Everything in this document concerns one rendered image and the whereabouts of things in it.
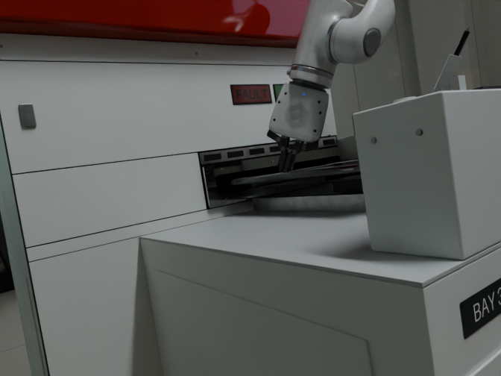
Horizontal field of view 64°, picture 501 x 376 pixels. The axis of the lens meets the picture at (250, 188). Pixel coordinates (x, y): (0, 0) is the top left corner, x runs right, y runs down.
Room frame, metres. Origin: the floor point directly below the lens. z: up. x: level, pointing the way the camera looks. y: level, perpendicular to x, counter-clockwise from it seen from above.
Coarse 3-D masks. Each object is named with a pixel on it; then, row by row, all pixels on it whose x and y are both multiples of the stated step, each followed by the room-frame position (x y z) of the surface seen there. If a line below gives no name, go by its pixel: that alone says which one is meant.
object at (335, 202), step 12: (360, 192) 0.69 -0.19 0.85; (264, 204) 0.90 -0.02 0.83; (276, 204) 0.86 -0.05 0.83; (288, 204) 0.83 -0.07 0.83; (300, 204) 0.80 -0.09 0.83; (312, 204) 0.77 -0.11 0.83; (324, 204) 0.74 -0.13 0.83; (336, 204) 0.72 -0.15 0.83; (348, 204) 0.69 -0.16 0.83; (360, 204) 0.67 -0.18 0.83
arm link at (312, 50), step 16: (320, 0) 0.73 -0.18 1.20; (336, 0) 0.73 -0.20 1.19; (320, 16) 0.73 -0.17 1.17; (336, 16) 0.73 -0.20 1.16; (304, 32) 0.75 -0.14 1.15; (320, 32) 0.73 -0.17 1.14; (304, 48) 0.75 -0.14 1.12; (320, 48) 0.73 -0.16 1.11; (304, 64) 0.75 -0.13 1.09; (320, 64) 0.74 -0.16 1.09; (336, 64) 0.76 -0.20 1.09
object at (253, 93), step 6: (234, 90) 0.96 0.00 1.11; (240, 90) 0.97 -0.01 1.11; (246, 90) 0.98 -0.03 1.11; (252, 90) 0.99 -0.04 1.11; (258, 90) 1.00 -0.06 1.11; (264, 90) 1.01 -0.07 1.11; (234, 96) 0.96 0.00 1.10; (240, 96) 0.97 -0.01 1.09; (246, 96) 0.98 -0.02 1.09; (252, 96) 0.99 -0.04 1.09; (258, 96) 1.00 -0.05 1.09; (264, 96) 1.01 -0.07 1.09; (270, 96) 1.02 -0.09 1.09; (240, 102) 0.97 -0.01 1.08
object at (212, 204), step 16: (240, 160) 0.94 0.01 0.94; (256, 160) 0.97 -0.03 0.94; (272, 160) 0.99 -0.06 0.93; (304, 160) 1.06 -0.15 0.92; (336, 160) 1.14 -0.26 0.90; (208, 176) 0.89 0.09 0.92; (208, 192) 0.89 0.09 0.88; (240, 192) 0.93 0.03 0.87; (256, 192) 0.96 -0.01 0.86; (272, 192) 0.99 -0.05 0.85
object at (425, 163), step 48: (432, 96) 0.33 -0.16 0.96; (480, 96) 0.36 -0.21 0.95; (384, 144) 0.37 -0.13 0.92; (432, 144) 0.33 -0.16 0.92; (480, 144) 0.35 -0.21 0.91; (384, 192) 0.38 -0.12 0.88; (432, 192) 0.34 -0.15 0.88; (480, 192) 0.34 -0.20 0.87; (384, 240) 0.38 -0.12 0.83; (432, 240) 0.34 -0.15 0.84; (480, 240) 0.34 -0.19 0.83
